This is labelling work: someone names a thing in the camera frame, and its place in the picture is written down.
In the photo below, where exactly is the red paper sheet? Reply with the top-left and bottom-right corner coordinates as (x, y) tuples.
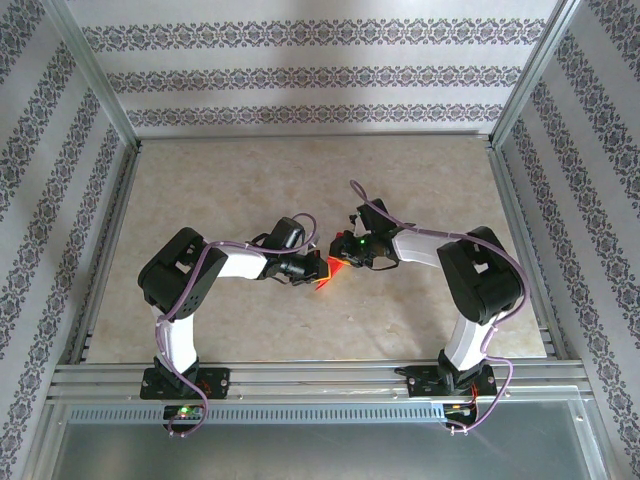
(313, 255), (351, 291)

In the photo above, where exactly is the grey metal sheet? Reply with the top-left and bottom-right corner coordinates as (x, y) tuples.
(49, 399), (604, 480)

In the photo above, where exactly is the control board with green light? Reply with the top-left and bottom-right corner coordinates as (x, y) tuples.
(163, 404), (205, 421)

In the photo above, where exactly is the long aluminium mounting rail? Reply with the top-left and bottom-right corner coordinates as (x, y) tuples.
(47, 358), (594, 404)

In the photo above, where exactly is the thin aluminium wall rail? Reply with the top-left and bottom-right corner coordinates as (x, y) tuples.
(137, 129), (494, 144)

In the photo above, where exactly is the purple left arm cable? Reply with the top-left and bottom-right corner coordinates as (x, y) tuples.
(154, 212), (321, 441)

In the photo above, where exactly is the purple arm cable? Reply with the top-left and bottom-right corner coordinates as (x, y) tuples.
(154, 212), (321, 441)
(348, 179), (526, 436)

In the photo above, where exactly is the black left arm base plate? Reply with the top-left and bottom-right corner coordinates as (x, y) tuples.
(139, 367), (232, 401)

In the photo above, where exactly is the grey slotted cable duct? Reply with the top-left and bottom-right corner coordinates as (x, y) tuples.
(67, 403), (446, 425)

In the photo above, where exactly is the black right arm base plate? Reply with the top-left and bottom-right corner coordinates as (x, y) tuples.
(407, 364), (499, 400)

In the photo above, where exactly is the aluminium side rail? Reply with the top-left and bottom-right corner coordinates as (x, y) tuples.
(487, 142), (571, 361)
(64, 142), (144, 365)

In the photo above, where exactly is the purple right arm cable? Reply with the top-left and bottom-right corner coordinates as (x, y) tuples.
(348, 179), (526, 436)

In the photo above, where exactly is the aluminium frame post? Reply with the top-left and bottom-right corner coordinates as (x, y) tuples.
(42, 0), (144, 151)
(487, 0), (589, 149)

